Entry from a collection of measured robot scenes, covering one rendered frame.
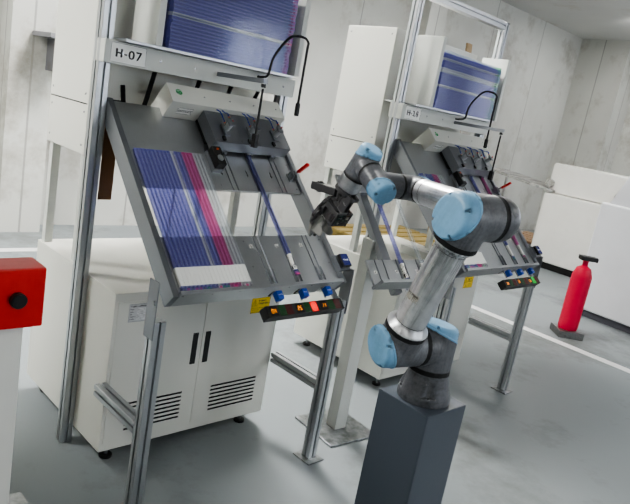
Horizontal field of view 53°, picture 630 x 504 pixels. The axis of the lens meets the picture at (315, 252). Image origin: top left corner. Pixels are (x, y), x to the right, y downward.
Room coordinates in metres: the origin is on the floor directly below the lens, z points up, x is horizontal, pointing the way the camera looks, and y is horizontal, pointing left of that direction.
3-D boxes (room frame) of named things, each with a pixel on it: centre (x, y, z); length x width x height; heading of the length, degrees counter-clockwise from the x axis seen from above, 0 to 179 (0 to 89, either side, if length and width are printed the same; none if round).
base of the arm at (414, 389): (1.71, -0.38, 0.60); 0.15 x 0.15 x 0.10
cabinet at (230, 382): (2.37, 0.57, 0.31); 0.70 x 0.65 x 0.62; 136
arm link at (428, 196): (1.73, -0.36, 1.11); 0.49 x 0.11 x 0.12; 32
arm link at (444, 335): (1.70, -0.37, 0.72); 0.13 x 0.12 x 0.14; 122
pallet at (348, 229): (6.79, -0.76, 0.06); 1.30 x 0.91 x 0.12; 134
